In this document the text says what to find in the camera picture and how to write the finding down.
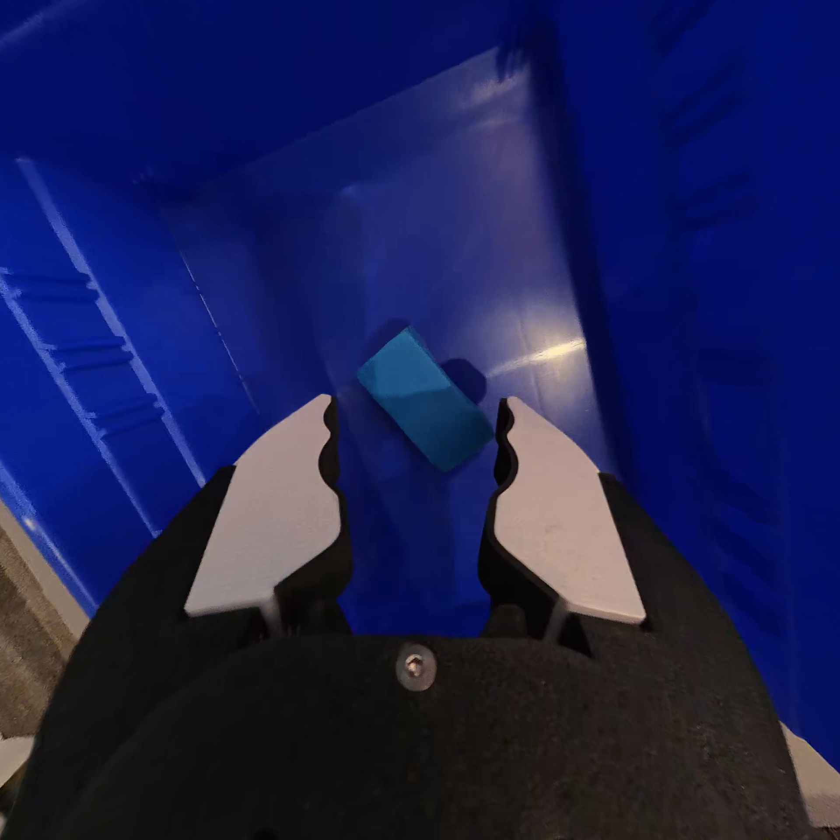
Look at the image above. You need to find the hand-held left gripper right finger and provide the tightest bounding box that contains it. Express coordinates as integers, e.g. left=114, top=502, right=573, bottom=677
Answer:
left=478, top=397, right=648, bottom=626

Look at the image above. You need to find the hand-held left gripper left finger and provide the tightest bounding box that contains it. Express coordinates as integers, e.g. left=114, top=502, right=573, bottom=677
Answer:
left=184, top=394, right=353, bottom=619

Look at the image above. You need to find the blue arch block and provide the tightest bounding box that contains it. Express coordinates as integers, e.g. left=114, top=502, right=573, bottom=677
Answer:
left=357, top=327, right=497, bottom=473

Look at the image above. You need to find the blue plastic bin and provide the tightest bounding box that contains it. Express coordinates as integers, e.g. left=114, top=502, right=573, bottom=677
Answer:
left=0, top=0, right=840, bottom=775

